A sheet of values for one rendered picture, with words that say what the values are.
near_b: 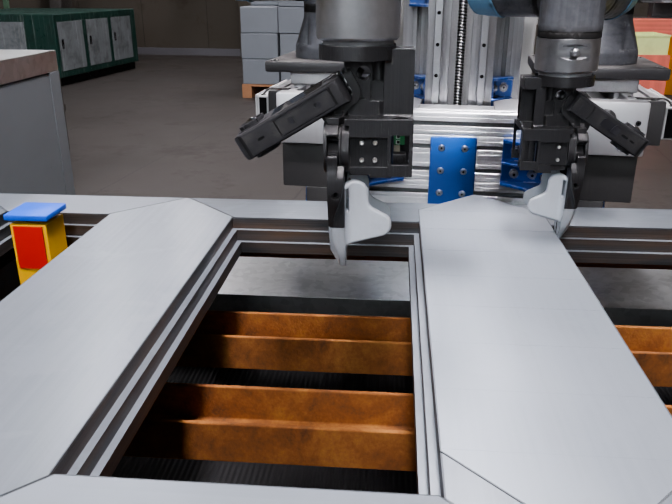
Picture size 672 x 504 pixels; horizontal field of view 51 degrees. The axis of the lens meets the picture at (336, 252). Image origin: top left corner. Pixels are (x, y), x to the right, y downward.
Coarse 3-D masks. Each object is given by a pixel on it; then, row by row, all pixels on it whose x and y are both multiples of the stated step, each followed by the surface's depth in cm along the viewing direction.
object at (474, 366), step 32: (448, 352) 63; (480, 352) 63; (512, 352) 63; (544, 352) 63; (576, 352) 63; (608, 352) 63; (448, 384) 58; (480, 384) 58; (512, 384) 58; (544, 384) 58; (576, 384) 58; (608, 384) 58; (640, 384) 58
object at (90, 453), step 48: (0, 240) 99; (240, 240) 100; (288, 240) 99; (384, 240) 98; (576, 240) 96; (624, 240) 95; (192, 288) 80; (192, 336) 76; (144, 384) 63; (432, 384) 60; (96, 432) 54; (432, 432) 54; (432, 480) 49; (480, 480) 47
